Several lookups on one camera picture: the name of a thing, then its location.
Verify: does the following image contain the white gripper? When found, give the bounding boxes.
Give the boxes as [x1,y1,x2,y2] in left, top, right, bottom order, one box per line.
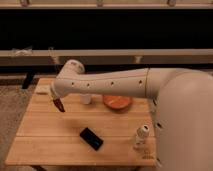
[50,82,63,100]

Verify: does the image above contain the beige sponge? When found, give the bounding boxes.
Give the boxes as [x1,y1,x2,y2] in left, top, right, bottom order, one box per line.
[35,85,50,95]

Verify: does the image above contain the orange bowl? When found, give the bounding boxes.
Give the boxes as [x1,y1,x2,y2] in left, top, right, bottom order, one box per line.
[103,95,132,110]

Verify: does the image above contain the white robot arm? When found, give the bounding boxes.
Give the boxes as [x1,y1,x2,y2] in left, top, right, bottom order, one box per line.
[50,60,213,171]

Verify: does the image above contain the red pepper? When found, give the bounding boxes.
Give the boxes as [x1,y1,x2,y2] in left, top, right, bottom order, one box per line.
[53,99,65,112]

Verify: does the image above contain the small white bottle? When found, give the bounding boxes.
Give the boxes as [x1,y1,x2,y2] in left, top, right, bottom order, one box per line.
[134,125,150,149]

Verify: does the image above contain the wooden table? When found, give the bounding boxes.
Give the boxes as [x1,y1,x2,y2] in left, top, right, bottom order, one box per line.
[4,77,161,167]

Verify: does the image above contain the black rectangular block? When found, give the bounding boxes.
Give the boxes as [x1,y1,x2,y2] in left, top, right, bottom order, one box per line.
[80,127,103,151]

